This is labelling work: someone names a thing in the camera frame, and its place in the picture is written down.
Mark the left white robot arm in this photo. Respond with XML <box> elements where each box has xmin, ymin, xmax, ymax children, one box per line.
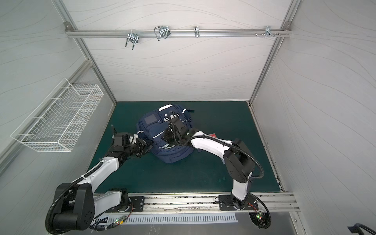
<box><xmin>45</xmin><ymin>132</ymin><xmax>152</xmax><ymax>235</ymax></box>

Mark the white wire basket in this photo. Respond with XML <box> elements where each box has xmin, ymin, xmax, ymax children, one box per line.
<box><xmin>10</xmin><ymin>78</ymin><xmax>104</xmax><ymax>153</ymax></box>

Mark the navy blue backpack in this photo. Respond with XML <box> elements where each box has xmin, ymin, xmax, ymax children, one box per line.
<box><xmin>136</xmin><ymin>104</ymin><xmax>194</xmax><ymax>164</ymax></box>

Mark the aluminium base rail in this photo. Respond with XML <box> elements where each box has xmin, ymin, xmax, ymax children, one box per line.
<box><xmin>93</xmin><ymin>192</ymin><xmax>300</xmax><ymax>216</ymax></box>

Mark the small metal hook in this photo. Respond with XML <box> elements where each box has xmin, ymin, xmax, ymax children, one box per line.
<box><xmin>193</xmin><ymin>26</ymin><xmax>200</xmax><ymax>38</ymax></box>

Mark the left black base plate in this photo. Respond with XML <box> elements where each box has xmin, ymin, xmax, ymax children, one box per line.
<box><xmin>106</xmin><ymin>196</ymin><xmax>145</xmax><ymax>213</ymax></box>

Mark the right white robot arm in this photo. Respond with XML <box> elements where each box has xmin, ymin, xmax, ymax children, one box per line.
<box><xmin>162</xmin><ymin>117</ymin><xmax>264</xmax><ymax>204</ymax></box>

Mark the aluminium cross bar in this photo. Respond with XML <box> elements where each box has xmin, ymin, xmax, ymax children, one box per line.
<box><xmin>66</xmin><ymin>28</ymin><xmax>292</xmax><ymax>38</ymax></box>

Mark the white slotted cable duct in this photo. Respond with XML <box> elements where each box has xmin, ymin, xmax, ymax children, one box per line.
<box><xmin>96</xmin><ymin>213</ymin><xmax>239</xmax><ymax>226</ymax></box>

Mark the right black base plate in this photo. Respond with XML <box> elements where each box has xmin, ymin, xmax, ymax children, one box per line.
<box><xmin>214</xmin><ymin>194</ymin><xmax>259</xmax><ymax>212</ymax></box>

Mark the right black cable coil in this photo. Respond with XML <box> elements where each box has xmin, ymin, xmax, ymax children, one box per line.
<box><xmin>249</xmin><ymin>193</ymin><xmax>272</xmax><ymax>229</ymax></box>

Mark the metal double hook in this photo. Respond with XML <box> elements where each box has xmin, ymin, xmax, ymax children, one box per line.
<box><xmin>153</xmin><ymin>25</ymin><xmax>171</xmax><ymax>41</ymax></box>

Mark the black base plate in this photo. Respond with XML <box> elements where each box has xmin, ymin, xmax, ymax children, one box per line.
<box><xmin>214</xmin><ymin>194</ymin><xmax>259</xmax><ymax>212</ymax></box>
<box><xmin>106</xmin><ymin>196</ymin><xmax>145</xmax><ymax>213</ymax></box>

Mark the left black cable bundle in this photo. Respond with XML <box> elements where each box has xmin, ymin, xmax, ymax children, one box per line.
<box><xmin>88</xmin><ymin>202</ymin><xmax>134</xmax><ymax>232</ymax></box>

